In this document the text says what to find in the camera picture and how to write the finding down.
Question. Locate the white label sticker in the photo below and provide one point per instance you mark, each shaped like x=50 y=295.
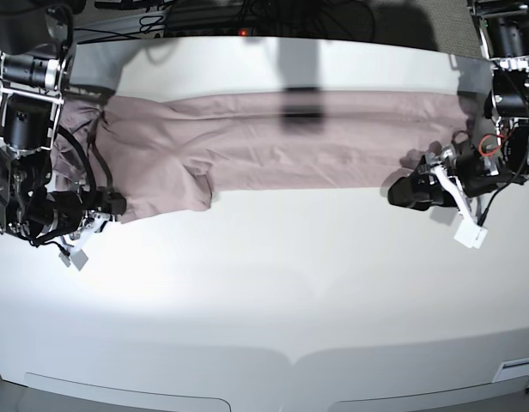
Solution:
x=512 y=370

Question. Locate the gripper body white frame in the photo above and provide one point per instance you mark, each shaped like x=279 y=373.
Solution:
x=65 y=218
x=475 y=175

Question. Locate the pale pink T-shirt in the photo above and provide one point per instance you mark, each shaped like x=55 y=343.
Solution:
x=164 y=157

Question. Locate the black power strip red light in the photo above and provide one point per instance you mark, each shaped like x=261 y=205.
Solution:
x=217 y=31

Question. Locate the robot arm black silver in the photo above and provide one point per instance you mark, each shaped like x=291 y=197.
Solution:
x=503 y=31
x=37 y=52

